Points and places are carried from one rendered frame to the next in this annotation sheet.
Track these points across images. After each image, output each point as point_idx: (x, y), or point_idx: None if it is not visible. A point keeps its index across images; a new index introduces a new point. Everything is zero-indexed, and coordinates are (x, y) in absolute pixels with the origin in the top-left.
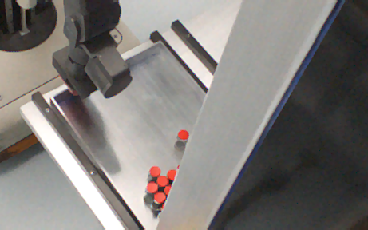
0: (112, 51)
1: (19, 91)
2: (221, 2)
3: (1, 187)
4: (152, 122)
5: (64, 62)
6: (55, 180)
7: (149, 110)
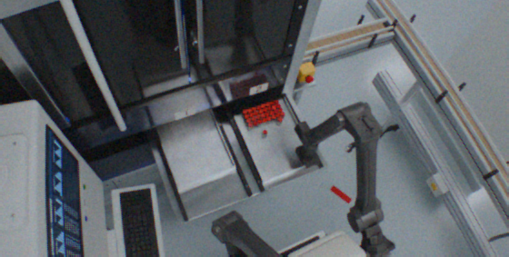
0: (304, 130)
1: None
2: (221, 207)
3: None
4: (273, 148)
5: (314, 157)
6: (277, 248)
7: (273, 153)
